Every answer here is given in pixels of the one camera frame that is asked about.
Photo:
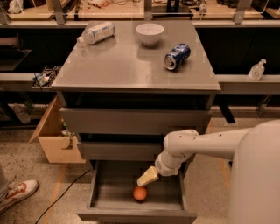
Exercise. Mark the grey open bottom drawer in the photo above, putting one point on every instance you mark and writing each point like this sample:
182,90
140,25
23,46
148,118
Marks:
111,197

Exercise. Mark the white red sneaker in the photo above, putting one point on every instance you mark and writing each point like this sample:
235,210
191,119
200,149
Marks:
14,193

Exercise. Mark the clear hand sanitizer bottle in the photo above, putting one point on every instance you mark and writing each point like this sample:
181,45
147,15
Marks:
257,70

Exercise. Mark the orange fruit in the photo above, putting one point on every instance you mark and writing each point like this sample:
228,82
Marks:
139,193

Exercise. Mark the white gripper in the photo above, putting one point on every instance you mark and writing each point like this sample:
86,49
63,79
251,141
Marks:
161,165

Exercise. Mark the clear plastic water bottle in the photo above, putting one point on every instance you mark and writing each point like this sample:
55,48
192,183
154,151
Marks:
97,33

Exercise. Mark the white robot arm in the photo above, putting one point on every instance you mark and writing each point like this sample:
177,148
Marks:
254,193

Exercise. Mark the cardboard box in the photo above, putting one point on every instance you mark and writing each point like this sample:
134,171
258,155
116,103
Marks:
57,146

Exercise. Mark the grey drawer cabinet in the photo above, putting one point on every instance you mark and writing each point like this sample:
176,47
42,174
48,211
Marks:
122,73

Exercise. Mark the white ceramic bowl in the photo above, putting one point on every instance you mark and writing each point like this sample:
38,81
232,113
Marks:
149,34

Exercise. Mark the tray of small parts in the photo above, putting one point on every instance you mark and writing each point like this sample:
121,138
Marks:
46,77

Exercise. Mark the blue soda can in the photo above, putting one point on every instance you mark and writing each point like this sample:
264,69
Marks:
176,56

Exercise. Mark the grey top drawer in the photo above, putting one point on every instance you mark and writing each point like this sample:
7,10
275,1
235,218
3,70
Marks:
133,121

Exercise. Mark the grey middle drawer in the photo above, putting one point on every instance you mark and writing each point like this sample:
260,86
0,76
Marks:
119,151

